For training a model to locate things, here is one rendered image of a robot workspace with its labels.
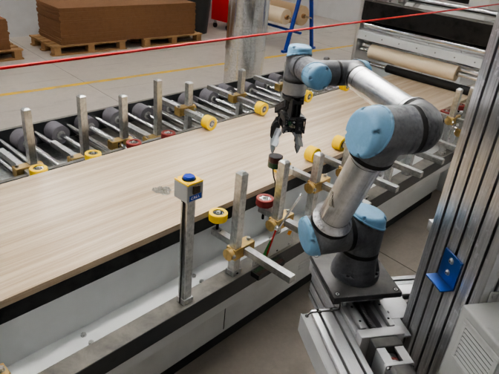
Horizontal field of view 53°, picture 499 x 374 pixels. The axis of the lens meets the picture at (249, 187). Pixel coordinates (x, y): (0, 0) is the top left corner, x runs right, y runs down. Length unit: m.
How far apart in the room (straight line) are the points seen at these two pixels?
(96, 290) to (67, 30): 6.31
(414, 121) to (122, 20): 7.39
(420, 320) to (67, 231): 1.27
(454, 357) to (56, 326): 1.29
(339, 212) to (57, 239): 1.08
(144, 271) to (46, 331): 0.41
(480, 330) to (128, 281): 1.27
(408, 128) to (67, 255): 1.24
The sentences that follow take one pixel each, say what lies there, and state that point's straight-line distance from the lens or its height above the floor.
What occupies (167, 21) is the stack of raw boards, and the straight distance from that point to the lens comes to 8.80.
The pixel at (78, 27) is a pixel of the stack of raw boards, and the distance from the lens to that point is 8.03.
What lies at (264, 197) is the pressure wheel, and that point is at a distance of 2.23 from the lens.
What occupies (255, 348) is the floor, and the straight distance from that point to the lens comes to 2.79.
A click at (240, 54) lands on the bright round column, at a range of 6.11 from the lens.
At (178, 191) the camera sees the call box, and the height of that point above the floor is 1.18.
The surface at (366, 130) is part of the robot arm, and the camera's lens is 1.14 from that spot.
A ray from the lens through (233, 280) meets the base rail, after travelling 2.07.
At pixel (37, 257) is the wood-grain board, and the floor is 0.90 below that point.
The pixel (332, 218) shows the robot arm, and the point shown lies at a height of 1.31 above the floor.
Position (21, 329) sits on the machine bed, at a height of 0.75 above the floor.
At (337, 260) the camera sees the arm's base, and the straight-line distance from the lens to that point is 1.59.
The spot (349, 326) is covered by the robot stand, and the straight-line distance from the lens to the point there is 1.56.
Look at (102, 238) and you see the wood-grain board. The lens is 1.95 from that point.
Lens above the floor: 1.99
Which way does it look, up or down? 28 degrees down
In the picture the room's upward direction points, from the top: 6 degrees clockwise
